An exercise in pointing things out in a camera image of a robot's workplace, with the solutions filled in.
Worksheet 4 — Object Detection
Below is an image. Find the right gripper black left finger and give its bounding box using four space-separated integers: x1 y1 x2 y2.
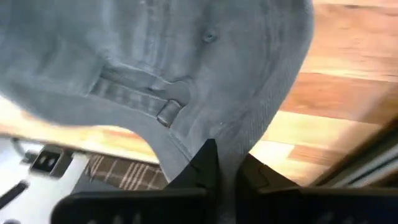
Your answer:
51 138 220 224

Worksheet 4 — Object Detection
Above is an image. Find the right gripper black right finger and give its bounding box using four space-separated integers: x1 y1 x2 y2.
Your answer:
235 153 398 224

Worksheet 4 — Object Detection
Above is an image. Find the washed grey-blue cap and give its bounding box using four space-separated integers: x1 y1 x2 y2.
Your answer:
0 0 315 224

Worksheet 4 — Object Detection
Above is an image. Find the brown plaid cloth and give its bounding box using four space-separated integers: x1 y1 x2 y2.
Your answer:
83 153 169 191

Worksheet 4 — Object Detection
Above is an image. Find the grey box with black socket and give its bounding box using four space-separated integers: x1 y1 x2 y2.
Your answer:
29 144 74 179

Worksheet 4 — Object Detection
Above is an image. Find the black rod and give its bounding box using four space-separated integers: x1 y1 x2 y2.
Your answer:
0 180 30 210

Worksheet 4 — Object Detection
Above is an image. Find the aluminium frame rail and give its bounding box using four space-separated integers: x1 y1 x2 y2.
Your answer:
310 117 398 189

